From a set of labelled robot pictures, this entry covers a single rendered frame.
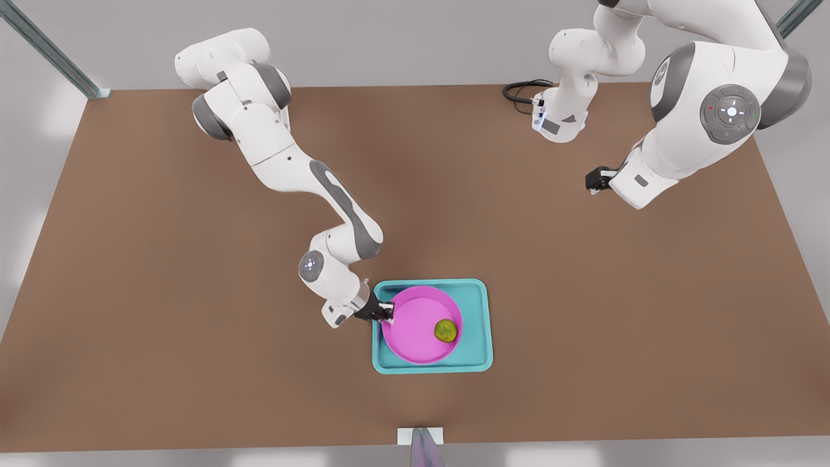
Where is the pink round plate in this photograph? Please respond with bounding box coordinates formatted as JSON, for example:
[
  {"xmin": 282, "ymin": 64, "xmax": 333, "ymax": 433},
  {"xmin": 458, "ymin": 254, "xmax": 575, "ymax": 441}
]
[{"xmin": 381, "ymin": 286, "xmax": 464, "ymax": 365}]

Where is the teal rectangular tray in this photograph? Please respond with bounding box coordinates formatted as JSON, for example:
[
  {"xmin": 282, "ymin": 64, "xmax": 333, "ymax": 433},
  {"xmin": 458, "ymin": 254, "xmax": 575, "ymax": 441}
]
[{"xmin": 372, "ymin": 279, "xmax": 493, "ymax": 375}]

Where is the black cable loop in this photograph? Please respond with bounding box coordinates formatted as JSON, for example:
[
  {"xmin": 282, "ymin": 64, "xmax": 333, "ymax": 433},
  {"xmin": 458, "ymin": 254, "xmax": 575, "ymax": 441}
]
[{"xmin": 503, "ymin": 80, "xmax": 556, "ymax": 115}]

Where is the silver frame post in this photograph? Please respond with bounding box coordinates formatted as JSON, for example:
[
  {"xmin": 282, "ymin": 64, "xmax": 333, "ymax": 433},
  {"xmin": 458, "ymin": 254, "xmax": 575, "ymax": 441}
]
[
  {"xmin": 776, "ymin": 0, "xmax": 824, "ymax": 38},
  {"xmin": 397, "ymin": 427, "xmax": 446, "ymax": 467},
  {"xmin": 0, "ymin": 0, "xmax": 111, "ymax": 100}
]

